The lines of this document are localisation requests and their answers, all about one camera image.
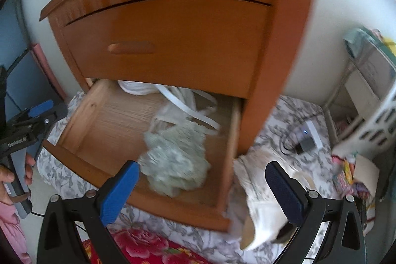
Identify wooden drawer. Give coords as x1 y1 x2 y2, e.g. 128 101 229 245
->
43 78 244 233
60 0 273 99

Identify person's left forearm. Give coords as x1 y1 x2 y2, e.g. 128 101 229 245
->
0 201 32 264

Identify white charger block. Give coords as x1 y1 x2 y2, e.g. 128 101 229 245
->
293 120 326 155

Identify person's left hand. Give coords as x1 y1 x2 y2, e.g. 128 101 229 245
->
0 154 37 206

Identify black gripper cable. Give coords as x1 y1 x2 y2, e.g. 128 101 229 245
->
30 211 89 235

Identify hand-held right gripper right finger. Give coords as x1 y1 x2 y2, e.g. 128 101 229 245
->
265 161 367 264

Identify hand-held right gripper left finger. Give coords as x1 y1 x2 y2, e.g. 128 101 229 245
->
36 160 140 264

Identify dark blue panel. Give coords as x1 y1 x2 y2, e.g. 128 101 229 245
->
0 0 68 128

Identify metal frame rack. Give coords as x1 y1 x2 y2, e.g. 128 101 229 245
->
323 48 396 129

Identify white strap undergarment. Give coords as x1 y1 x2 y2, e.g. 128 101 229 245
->
118 80 221 135

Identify red floral blanket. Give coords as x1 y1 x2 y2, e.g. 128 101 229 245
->
81 228 211 264

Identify white laundry basket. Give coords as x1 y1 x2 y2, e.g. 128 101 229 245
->
335 87 396 160

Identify wooden nightstand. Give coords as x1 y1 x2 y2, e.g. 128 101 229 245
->
40 0 335 159

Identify cream white underwear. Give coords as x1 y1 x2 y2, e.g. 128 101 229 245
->
233 148 317 252

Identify closed wooden drawer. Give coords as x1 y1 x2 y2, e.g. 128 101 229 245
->
60 0 273 99

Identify colourful packet pile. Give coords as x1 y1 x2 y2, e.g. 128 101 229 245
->
332 155 372 200

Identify pale lace underwear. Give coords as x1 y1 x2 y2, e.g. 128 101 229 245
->
139 121 211 198

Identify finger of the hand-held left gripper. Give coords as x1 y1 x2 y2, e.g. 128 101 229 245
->
22 100 55 120
32 104 69 161

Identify teal cloth bundle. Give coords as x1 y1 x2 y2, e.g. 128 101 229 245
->
343 27 396 62

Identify grey floral bedsheet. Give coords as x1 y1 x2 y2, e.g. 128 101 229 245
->
36 91 345 264

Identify black charger cable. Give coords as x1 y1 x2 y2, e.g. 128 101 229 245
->
278 124 301 157

